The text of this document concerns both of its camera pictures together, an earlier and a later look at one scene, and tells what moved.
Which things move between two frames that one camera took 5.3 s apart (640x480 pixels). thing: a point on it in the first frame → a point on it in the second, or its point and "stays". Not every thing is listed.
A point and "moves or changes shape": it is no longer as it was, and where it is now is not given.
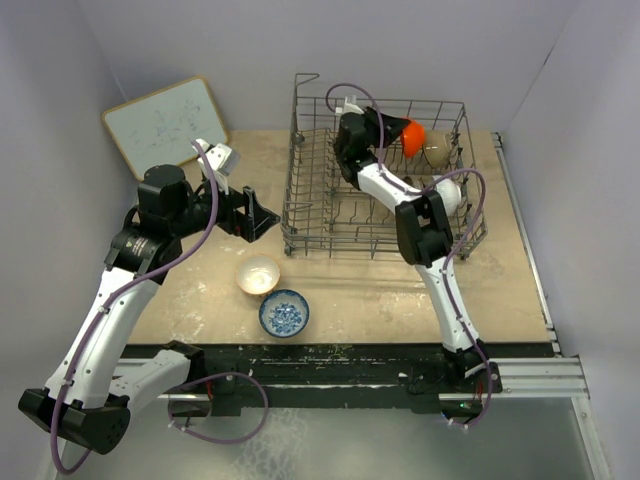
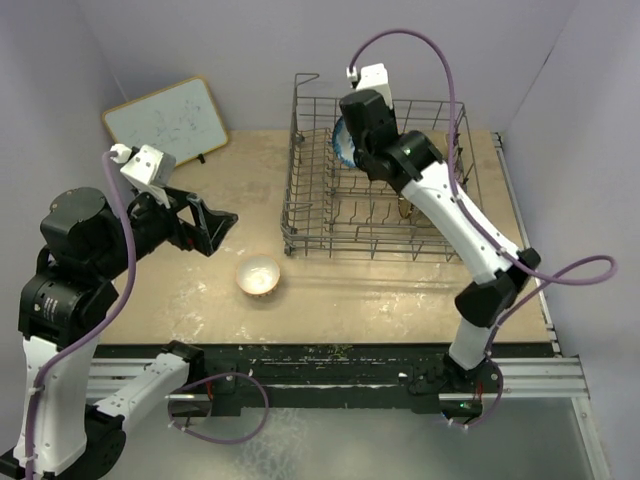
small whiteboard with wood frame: (158, 128) stays
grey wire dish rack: (329, 218) stays
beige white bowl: (258, 274) stays
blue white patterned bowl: (284, 313) moves or changes shape
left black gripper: (250, 225) → (209, 224)
